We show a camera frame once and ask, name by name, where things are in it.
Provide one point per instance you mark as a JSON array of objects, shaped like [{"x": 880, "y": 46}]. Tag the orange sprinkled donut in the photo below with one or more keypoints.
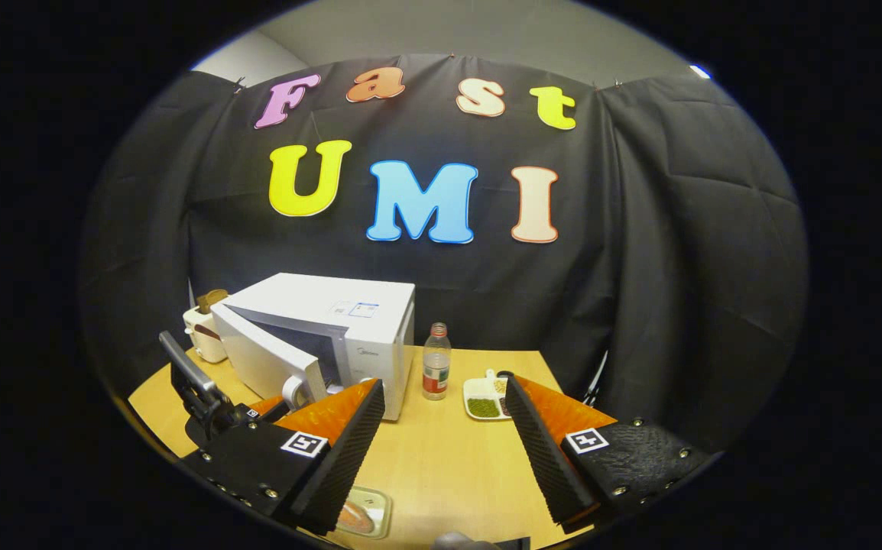
[{"x": 355, "y": 519}]

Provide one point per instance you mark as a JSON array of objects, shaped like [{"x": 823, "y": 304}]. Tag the brown bread slice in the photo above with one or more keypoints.
[{"x": 213, "y": 300}]

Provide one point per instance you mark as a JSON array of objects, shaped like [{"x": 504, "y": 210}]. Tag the white toaster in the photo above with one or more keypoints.
[{"x": 200, "y": 336}]

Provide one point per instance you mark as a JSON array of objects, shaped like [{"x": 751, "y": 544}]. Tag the white microwave oven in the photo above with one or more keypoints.
[{"x": 311, "y": 298}]

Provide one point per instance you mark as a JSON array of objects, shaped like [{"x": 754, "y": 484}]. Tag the pile of dark red beans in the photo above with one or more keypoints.
[{"x": 504, "y": 406}]

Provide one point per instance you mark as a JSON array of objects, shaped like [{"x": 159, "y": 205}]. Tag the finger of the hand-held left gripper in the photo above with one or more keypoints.
[{"x": 267, "y": 405}]

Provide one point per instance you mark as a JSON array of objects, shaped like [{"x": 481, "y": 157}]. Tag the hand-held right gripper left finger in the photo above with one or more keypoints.
[{"x": 349, "y": 458}]

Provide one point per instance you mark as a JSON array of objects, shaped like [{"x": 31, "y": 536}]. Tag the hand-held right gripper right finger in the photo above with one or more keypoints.
[{"x": 540, "y": 458}]

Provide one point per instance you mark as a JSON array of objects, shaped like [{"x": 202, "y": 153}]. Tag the clear plastic bottle red label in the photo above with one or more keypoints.
[{"x": 436, "y": 372}]

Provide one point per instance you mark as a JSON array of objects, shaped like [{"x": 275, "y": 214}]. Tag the white food tray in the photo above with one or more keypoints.
[{"x": 380, "y": 504}]

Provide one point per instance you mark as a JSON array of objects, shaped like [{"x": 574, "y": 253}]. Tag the white divided plate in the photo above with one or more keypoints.
[{"x": 479, "y": 389}]

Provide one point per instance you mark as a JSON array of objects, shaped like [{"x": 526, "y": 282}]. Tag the ceiling light panel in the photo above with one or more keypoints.
[{"x": 699, "y": 71}]

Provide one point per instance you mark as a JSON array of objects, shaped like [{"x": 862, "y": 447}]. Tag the pile of green mung beans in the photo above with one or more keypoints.
[{"x": 483, "y": 407}]

